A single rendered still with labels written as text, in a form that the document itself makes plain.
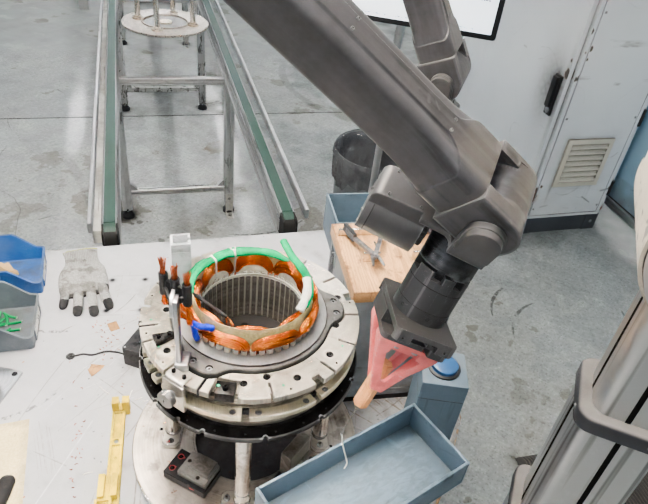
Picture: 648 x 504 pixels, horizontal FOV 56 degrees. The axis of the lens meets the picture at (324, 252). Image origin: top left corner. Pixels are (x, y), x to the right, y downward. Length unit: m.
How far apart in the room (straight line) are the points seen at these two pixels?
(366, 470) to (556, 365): 1.85
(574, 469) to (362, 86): 0.57
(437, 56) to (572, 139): 2.22
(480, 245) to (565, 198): 2.80
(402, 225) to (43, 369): 0.90
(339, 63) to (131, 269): 1.11
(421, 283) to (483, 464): 1.64
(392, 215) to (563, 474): 0.45
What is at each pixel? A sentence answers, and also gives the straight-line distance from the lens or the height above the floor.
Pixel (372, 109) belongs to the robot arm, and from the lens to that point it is 0.47.
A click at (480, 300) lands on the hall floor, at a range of 2.78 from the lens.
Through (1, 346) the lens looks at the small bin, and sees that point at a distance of 1.35.
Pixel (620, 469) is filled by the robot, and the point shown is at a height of 1.11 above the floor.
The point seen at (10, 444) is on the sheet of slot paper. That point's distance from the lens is 1.21.
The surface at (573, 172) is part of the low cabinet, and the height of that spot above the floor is 0.37.
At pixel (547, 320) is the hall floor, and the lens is 2.81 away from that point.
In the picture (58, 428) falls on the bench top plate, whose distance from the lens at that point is 1.20.
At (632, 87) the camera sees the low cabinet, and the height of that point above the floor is 0.80.
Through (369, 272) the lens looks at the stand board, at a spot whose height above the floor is 1.07.
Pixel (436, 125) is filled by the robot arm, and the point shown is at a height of 1.52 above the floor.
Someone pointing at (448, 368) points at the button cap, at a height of 1.04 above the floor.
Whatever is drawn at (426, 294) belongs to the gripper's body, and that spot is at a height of 1.35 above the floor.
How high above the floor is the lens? 1.71
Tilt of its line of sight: 37 degrees down
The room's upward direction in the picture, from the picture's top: 7 degrees clockwise
